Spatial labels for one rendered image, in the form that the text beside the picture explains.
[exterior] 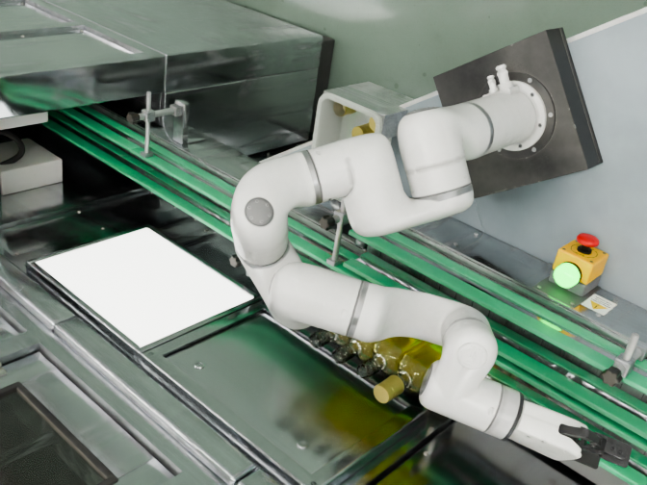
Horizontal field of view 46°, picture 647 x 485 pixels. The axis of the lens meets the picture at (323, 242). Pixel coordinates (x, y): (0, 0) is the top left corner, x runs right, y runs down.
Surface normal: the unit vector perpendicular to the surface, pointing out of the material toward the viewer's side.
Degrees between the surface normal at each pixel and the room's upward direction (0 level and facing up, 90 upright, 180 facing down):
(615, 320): 90
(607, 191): 0
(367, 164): 50
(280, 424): 90
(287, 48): 90
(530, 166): 1
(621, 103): 0
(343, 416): 90
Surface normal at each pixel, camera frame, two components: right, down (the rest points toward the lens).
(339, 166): 0.14, -0.05
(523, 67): -0.67, 0.28
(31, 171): 0.73, 0.41
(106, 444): 0.14, -0.87
